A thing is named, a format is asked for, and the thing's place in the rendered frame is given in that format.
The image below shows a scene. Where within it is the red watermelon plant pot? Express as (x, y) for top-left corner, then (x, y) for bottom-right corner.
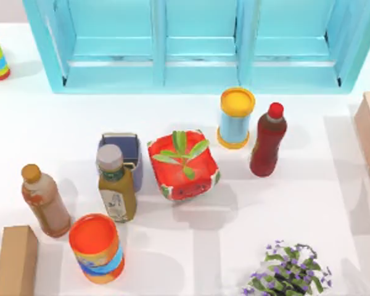
(146, 129), (221, 202)

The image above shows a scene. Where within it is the dark blue box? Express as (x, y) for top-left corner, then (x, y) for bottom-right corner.
(97, 132), (144, 193)

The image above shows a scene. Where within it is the yellow and blue can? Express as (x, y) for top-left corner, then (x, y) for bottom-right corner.
(216, 87), (257, 150)

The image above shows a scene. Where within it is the green bottle with grey cap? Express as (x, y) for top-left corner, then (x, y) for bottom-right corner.
(96, 144), (138, 223)

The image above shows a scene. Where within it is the red bottle with red cap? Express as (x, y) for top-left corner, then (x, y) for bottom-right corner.
(249, 102), (289, 178)

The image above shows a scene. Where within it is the light blue rack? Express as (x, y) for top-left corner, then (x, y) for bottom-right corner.
(22, 0), (370, 96)

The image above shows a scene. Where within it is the orange and blue can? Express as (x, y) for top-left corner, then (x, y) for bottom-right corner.
(68, 213), (125, 284)

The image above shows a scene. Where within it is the brown bottle with tan cap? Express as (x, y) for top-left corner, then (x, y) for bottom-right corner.
(20, 163), (72, 239)

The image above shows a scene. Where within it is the purple flowering plant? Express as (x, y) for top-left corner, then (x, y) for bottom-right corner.
(242, 239), (333, 296)

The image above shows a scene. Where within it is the brown cardboard box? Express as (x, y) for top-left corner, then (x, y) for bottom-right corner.
(0, 225), (39, 296)

